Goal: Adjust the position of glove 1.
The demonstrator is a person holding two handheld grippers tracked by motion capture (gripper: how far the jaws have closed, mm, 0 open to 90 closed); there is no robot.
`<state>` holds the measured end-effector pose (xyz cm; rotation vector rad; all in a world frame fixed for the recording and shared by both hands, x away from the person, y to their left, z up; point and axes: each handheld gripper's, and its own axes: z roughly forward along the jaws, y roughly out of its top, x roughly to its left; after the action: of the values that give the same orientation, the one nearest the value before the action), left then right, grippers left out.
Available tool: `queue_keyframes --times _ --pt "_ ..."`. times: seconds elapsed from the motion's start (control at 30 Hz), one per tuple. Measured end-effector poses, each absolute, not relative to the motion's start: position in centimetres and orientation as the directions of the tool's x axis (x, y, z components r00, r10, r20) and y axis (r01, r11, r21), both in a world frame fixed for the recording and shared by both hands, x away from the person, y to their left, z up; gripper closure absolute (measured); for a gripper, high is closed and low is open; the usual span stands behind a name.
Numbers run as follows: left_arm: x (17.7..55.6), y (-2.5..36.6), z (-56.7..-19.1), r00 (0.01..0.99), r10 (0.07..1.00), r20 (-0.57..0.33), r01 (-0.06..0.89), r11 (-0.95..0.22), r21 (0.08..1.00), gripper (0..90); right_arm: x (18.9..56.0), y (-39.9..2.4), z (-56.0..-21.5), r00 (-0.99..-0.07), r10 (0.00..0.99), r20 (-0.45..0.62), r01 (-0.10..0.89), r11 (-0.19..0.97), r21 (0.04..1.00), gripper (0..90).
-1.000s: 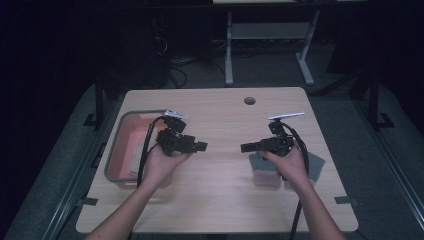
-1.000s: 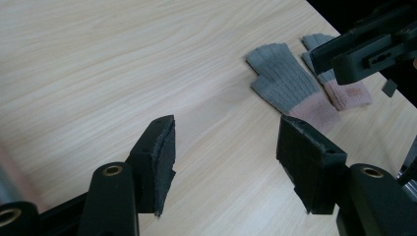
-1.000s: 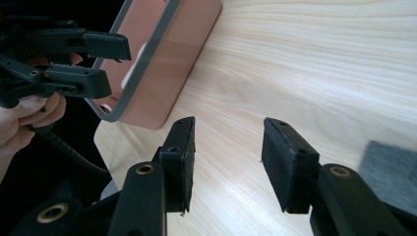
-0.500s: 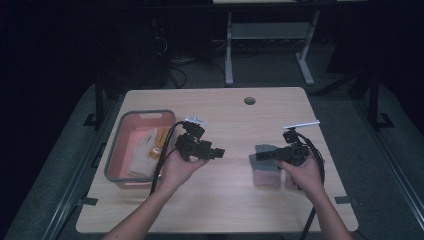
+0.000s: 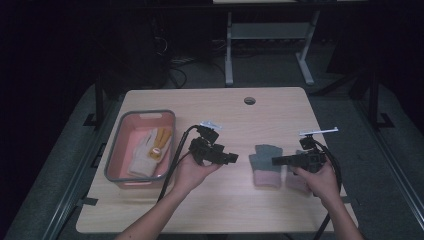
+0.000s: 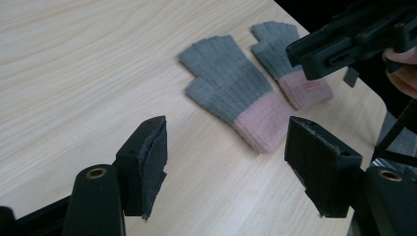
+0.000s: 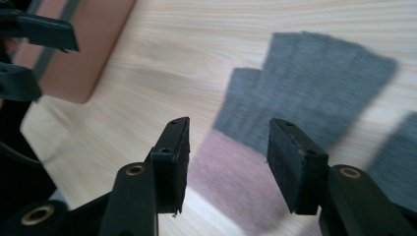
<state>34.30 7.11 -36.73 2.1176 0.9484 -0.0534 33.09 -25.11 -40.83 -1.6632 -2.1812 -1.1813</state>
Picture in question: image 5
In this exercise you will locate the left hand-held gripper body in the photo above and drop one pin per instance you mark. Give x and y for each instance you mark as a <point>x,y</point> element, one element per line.
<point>203,150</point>

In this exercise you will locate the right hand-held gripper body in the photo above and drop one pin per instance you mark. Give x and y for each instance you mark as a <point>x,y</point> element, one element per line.
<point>311,158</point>

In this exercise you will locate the grey and pink fingerless glove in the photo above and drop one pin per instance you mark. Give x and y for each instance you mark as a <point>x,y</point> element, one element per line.
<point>265,173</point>
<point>295,181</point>

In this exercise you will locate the beige glove with bear print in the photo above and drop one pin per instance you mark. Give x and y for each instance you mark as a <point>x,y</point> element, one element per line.
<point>156,151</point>

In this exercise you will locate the beige glove with orange fingers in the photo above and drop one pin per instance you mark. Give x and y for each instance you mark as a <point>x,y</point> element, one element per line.
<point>141,150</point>

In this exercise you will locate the pink basin with grey rim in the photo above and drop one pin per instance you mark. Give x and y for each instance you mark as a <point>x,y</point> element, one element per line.
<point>125,156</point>

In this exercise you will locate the person's right hand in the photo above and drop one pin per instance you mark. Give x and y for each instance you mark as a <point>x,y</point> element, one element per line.
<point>323,183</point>

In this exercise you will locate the person's left hand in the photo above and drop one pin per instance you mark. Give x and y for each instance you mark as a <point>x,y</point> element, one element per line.
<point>190,175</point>

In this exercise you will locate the grey tape strip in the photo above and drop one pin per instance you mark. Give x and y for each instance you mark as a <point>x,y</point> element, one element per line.
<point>88,201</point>
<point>351,201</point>

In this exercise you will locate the black metal stand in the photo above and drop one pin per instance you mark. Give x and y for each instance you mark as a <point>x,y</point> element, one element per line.
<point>373,100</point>
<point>99,100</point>

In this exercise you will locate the white metal desk frame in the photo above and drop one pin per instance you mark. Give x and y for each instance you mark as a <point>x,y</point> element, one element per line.
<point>266,30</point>

